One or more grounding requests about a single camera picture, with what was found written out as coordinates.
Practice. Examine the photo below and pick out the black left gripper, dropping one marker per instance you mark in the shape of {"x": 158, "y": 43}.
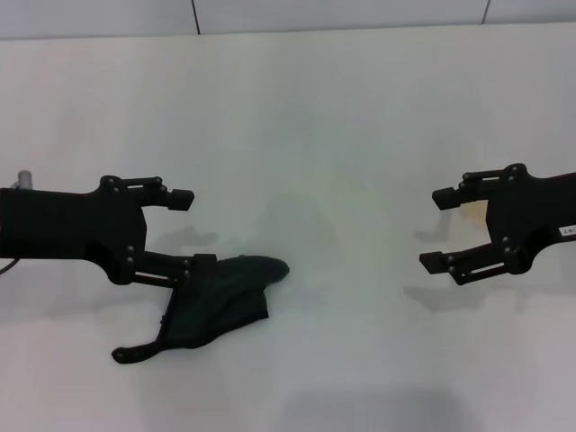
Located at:
{"x": 67, "y": 225}

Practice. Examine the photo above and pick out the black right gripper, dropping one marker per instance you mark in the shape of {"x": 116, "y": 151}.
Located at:
{"x": 531, "y": 211}

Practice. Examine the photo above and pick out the dark blue rag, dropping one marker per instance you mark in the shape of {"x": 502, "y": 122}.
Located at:
{"x": 216, "y": 306}

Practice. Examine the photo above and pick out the black curved strip with screws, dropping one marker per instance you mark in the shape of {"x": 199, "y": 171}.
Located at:
{"x": 130, "y": 354}

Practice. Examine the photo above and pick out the grey left gripper connector plug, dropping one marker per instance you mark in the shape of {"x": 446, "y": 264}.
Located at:
{"x": 25, "y": 180}

